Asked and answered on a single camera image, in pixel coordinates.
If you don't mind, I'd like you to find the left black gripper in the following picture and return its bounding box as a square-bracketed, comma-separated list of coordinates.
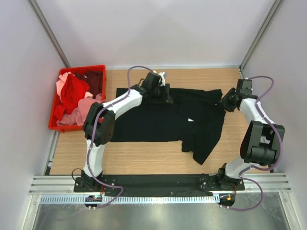
[150, 83, 173, 104]

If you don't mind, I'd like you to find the black t shirt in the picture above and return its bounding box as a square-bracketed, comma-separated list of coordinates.
[111, 88, 225, 164]

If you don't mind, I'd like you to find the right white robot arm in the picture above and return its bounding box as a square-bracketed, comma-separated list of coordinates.
[216, 79, 285, 190]

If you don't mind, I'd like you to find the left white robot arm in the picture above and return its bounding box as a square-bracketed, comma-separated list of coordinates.
[74, 70, 173, 192]

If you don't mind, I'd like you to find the dark maroon t shirt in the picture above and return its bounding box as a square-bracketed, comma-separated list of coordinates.
[74, 70, 103, 98]

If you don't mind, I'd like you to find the pink t shirt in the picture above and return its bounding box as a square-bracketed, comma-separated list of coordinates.
[56, 81, 105, 127]

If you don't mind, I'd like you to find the red t shirt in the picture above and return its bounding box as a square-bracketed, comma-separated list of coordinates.
[54, 72, 93, 120]

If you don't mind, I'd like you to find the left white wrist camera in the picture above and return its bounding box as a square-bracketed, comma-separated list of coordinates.
[158, 72, 166, 86]

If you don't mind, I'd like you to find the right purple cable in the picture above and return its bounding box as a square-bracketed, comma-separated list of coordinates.
[220, 76, 285, 211]

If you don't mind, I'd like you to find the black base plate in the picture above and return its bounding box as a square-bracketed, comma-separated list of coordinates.
[73, 173, 245, 196]

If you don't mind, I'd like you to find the right aluminium corner post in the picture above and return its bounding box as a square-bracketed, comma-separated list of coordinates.
[239, 0, 284, 72]

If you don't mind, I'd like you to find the aluminium corner post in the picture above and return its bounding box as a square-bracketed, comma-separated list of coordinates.
[28, 0, 71, 68]
[239, 0, 284, 72]

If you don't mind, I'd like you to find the aluminium frame rail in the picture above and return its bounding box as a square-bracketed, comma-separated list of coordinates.
[29, 173, 291, 197]

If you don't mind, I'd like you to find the slotted cable duct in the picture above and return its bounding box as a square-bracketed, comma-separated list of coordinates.
[40, 194, 220, 205]

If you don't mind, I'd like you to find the left aluminium corner post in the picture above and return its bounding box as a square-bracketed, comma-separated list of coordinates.
[28, 0, 71, 68]

